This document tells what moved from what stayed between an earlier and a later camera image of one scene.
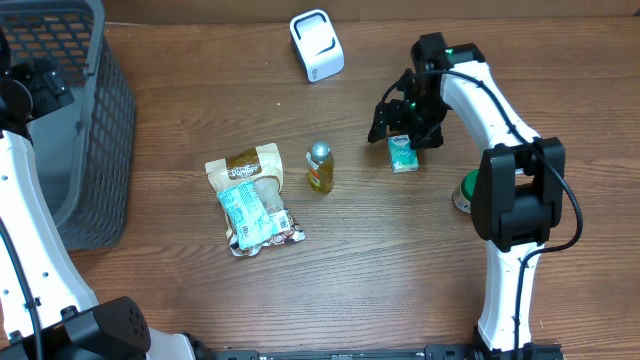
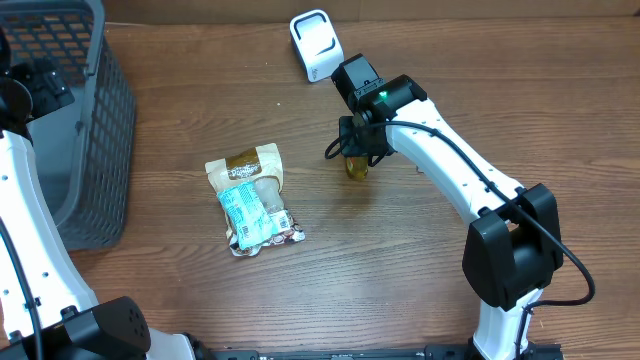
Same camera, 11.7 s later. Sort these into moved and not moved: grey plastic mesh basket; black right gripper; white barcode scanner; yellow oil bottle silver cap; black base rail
Moved: black right gripper; yellow oil bottle silver cap
Not moved: white barcode scanner; black base rail; grey plastic mesh basket
